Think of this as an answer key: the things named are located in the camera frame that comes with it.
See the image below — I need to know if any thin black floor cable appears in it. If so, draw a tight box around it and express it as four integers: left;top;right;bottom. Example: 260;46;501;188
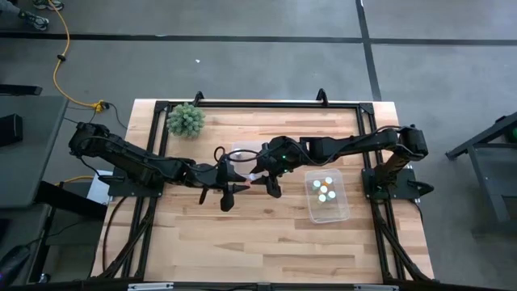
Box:
64;102;128;130

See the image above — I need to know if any person's shoe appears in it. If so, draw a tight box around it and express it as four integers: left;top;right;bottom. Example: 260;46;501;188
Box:
18;10;50;32
32;0;65;12

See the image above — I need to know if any person's leg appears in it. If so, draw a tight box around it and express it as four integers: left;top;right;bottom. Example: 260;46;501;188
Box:
0;0;21;15

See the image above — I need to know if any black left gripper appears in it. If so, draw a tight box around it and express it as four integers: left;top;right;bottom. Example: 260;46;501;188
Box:
199;161;251;213

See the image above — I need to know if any white power box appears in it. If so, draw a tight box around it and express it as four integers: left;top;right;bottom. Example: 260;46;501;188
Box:
86;171;115;205

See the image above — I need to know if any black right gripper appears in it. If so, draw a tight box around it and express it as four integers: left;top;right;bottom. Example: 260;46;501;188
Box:
250;136;302;199

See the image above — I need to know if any black desk panel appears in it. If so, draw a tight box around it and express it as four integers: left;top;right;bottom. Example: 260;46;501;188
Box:
34;180;109;221

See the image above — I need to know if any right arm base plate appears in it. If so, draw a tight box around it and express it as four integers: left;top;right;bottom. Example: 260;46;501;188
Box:
361;167;435;202

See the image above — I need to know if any black flat bar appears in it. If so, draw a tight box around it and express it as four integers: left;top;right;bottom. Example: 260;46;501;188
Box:
0;83;43;96

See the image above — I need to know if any grey metal table frame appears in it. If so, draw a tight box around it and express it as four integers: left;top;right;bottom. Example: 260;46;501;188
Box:
445;111;517;235

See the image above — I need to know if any black rig crossbar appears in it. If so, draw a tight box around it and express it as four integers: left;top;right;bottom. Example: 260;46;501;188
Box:
11;279;506;291

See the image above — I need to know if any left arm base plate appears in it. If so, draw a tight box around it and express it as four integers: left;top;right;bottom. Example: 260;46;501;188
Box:
98;172;165;199

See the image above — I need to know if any black box on desk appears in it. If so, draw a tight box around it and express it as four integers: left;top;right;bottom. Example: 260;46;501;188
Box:
0;113;23;148

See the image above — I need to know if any yellow extension cable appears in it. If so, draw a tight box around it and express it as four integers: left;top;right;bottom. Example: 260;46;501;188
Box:
47;0;107;113

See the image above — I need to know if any clear plastic bin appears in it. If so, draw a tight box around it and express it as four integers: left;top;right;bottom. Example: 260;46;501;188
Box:
230;140;272;181
304;168;351;225

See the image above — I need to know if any grey desk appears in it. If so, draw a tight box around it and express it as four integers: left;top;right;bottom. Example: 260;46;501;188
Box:
0;95;69;209

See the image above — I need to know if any green artificial potted plant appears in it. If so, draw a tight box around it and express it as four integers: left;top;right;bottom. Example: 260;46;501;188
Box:
166;102;206;139

